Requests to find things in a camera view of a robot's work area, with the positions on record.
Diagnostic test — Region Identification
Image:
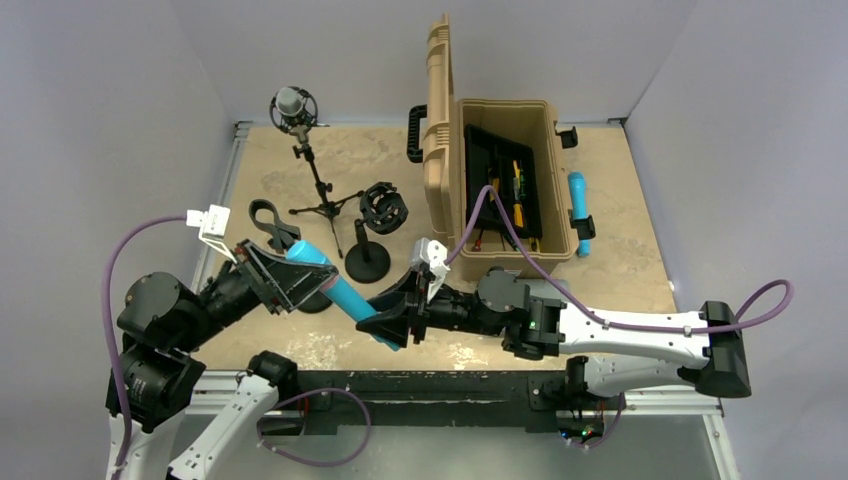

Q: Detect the purple cable loop on frame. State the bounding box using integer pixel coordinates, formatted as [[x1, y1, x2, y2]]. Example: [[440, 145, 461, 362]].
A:
[[256, 387, 372, 469]]

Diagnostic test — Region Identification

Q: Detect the blue microphone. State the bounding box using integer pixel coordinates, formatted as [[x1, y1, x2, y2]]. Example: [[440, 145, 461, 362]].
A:
[[285, 240, 393, 323], [568, 171, 596, 257]]

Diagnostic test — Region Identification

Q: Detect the black tool tray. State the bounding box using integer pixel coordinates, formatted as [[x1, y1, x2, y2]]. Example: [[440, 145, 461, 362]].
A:
[[464, 125, 543, 240]]

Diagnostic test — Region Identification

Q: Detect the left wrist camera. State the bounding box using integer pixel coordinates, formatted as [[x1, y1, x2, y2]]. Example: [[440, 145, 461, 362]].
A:
[[185, 204, 235, 262]]

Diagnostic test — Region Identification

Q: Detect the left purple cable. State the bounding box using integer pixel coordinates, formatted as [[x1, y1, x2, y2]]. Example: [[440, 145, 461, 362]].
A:
[[100, 213, 200, 480]]

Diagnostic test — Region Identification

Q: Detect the tripod stand with shock mount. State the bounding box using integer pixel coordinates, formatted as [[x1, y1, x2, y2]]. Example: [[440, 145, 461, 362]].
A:
[[269, 87, 364, 259]]

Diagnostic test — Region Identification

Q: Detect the grey plastic box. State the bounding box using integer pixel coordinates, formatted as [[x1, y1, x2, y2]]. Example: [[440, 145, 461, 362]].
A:
[[524, 279, 569, 298]]

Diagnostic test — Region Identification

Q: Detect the silver microphone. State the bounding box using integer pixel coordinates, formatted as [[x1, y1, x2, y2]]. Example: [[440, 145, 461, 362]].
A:
[[271, 86, 305, 133]]

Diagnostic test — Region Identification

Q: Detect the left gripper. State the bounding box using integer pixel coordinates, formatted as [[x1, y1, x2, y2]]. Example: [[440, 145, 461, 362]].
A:
[[173, 236, 337, 350]]

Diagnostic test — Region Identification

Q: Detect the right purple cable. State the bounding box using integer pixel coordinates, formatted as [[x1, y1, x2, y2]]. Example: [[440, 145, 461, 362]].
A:
[[443, 185, 795, 452]]

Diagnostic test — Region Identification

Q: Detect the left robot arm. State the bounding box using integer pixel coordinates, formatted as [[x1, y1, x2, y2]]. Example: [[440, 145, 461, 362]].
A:
[[106, 240, 338, 479]]

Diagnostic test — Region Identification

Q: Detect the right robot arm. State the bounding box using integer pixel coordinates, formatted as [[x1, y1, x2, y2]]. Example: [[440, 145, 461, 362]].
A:
[[356, 268, 752, 407]]

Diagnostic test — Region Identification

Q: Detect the round base shock mount stand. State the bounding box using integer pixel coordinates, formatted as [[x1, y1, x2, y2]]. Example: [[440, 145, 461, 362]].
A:
[[344, 181, 409, 284]]

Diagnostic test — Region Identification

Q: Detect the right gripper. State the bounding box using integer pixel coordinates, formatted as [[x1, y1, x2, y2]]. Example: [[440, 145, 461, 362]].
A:
[[357, 267, 503, 346]]

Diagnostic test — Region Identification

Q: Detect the yellow handled tool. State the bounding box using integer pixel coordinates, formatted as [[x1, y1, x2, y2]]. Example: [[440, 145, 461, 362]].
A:
[[512, 160, 526, 228]]

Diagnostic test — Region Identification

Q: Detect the round base clip stand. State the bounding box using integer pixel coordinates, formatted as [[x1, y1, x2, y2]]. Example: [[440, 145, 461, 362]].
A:
[[248, 199, 331, 314]]

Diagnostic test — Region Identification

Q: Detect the tan tool case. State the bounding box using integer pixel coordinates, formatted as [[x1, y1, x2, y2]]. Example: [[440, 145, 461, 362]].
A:
[[407, 14, 593, 281]]

